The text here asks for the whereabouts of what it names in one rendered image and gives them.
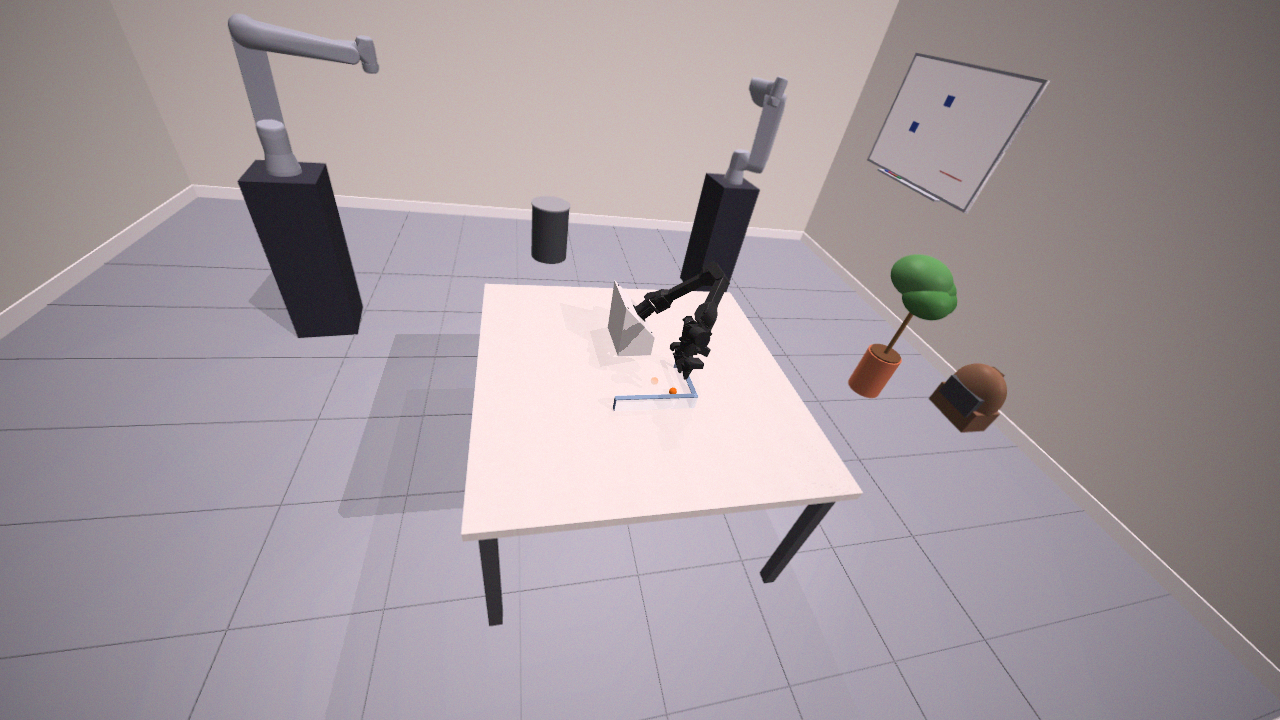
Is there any blue l-shaped wall top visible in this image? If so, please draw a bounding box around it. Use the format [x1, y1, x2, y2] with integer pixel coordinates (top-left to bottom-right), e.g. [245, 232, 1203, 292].
[613, 375, 698, 411]

